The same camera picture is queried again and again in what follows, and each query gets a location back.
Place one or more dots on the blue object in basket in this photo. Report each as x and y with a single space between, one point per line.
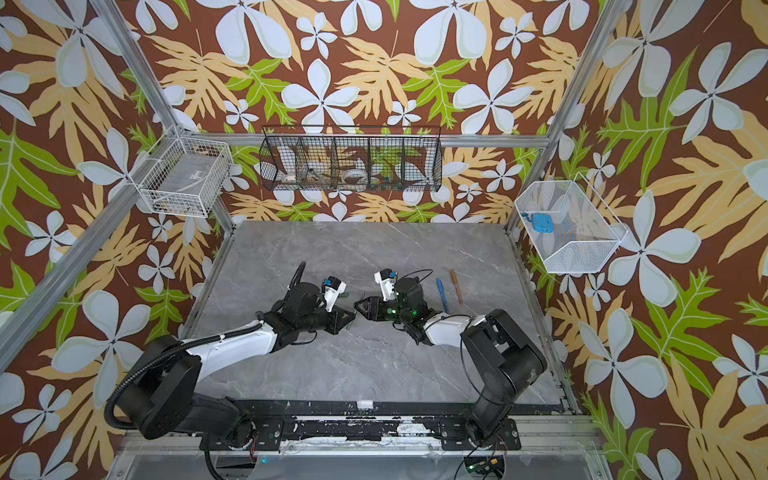
541 223

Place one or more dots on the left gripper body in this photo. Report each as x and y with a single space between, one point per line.
321 317

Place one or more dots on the brown pen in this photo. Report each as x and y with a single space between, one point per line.
456 284

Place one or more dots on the electronics board with led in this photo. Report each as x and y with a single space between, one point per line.
484 467

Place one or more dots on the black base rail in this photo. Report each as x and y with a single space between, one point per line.
450 426

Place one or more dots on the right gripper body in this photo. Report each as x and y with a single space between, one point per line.
381 308

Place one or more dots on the white mesh basket right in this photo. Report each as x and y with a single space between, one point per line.
587 230

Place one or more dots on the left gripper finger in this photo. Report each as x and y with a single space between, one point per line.
335 327
342 314

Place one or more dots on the black wire basket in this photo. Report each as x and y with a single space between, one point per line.
350 157

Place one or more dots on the white wire basket left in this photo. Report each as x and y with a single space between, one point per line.
182 174

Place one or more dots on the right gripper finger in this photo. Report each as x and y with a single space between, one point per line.
363 309
363 298

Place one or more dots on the blue pen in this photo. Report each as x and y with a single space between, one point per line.
442 294

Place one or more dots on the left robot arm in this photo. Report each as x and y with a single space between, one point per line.
158 395

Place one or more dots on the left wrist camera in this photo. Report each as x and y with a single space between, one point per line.
332 288

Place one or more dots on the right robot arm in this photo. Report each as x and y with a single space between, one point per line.
506 359

